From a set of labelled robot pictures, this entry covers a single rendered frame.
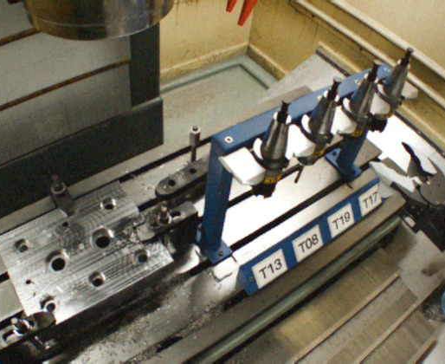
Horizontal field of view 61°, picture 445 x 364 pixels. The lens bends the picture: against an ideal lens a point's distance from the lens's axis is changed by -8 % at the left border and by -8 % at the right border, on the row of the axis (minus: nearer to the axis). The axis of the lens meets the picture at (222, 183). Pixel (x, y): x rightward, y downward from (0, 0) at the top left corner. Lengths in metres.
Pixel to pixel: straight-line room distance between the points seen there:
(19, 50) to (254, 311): 0.74
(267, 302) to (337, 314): 0.26
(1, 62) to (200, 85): 1.04
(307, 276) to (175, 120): 0.92
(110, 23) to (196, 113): 1.30
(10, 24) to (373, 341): 1.10
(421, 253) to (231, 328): 0.68
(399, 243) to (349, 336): 0.36
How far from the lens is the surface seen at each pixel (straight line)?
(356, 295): 1.13
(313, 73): 1.58
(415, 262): 1.29
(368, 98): 0.78
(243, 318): 0.85
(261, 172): 0.64
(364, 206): 1.04
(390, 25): 1.41
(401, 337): 1.18
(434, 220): 0.79
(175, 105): 1.70
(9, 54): 0.95
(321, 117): 0.70
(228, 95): 1.77
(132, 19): 0.39
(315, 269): 0.94
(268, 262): 0.86
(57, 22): 0.39
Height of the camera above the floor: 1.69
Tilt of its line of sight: 51 degrees down
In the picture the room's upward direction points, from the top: 9 degrees clockwise
